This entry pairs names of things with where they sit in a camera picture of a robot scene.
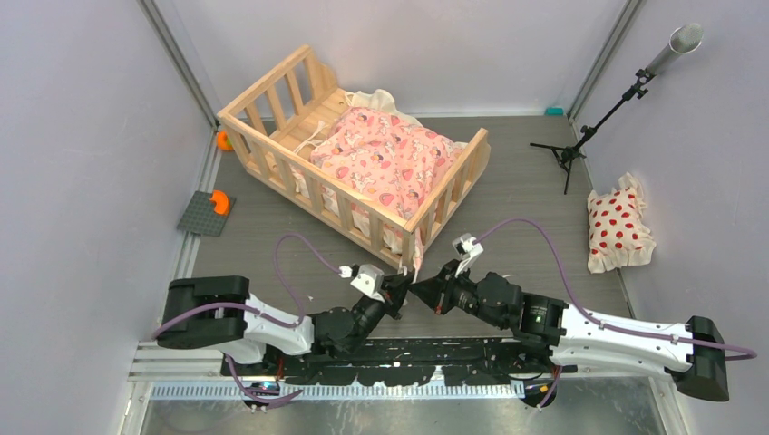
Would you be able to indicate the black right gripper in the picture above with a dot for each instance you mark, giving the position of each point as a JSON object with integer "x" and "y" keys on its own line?
{"x": 433, "y": 291}

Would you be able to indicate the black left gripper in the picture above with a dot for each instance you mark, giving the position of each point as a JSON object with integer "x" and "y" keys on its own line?
{"x": 394, "y": 288}

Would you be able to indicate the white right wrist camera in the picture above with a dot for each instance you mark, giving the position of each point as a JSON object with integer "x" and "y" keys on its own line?
{"x": 469, "y": 250}

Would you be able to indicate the white strawberry print pillow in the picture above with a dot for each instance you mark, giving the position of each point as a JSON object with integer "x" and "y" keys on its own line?
{"x": 617, "y": 235}

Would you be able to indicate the grey building block plate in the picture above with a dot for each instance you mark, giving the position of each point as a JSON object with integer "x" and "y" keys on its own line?
{"x": 198, "y": 217}

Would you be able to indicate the orange and green toy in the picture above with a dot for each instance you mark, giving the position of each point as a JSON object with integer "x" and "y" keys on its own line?
{"x": 223, "y": 142}

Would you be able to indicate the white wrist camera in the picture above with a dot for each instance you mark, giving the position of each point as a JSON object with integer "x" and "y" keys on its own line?
{"x": 469, "y": 250}
{"x": 368, "y": 280}

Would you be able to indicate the small teal block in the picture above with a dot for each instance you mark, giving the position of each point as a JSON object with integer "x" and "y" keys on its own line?
{"x": 554, "y": 111}

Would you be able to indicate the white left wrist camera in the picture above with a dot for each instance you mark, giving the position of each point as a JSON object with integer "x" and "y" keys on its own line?
{"x": 368, "y": 280}

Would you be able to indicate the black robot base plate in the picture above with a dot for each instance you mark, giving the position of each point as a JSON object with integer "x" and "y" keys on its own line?
{"x": 408, "y": 362}

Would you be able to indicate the microphone on black stand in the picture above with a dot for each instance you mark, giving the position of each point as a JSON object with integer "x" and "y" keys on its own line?
{"x": 682, "y": 41}

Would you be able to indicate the wooden slatted pet bed frame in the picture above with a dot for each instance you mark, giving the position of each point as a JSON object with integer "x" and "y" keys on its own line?
{"x": 279, "y": 110}

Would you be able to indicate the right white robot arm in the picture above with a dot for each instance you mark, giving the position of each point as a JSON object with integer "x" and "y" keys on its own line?
{"x": 689, "y": 354}

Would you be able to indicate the pink unicorn print cushion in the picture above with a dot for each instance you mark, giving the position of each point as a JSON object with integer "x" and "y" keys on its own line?
{"x": 387, "y": 156}

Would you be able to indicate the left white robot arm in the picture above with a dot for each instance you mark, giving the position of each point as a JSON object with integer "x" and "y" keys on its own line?
{"x": 220, "y": 313}

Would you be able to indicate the orange arch toy block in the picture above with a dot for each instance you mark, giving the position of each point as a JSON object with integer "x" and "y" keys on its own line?
{"x": 221, "y": 202}

